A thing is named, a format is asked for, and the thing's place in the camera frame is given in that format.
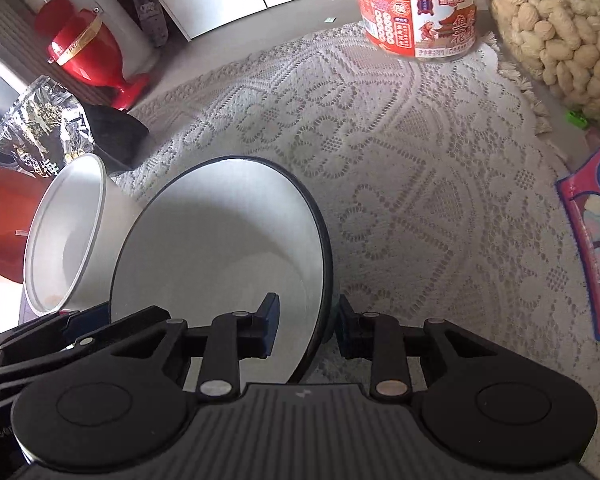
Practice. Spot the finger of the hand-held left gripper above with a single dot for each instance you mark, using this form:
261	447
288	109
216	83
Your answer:
40	329
40	355

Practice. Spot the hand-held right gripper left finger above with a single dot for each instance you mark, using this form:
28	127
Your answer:
270	321

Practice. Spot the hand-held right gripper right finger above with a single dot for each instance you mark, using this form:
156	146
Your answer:
343	327

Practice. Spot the white plastic cup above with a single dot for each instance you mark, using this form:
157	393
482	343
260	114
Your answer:
75	240

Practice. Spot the white bowl with black rim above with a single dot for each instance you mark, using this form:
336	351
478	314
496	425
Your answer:
215	240

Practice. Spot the orange plastic stool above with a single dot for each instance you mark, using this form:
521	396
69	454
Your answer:
5	195

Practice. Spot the white lace tablecloth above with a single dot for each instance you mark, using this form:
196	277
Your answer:
405	185

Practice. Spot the black snack bag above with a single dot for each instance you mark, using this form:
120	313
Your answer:
45	130

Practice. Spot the black box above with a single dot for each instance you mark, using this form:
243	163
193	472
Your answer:
115	135

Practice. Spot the pink candy packet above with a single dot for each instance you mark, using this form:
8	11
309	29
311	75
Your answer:
597	240

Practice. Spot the red goblet vase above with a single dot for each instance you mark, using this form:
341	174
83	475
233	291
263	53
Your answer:
87	55

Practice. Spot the green clip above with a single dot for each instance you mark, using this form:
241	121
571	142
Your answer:
577	119

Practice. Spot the white cylindrical column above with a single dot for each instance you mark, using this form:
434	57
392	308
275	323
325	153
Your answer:
122	20

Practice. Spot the peanut jar with red label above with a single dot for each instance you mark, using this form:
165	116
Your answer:
415	15

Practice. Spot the patterned board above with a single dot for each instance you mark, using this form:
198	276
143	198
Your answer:
150	7

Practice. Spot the clear bag of peanuts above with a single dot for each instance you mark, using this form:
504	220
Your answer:
560	40

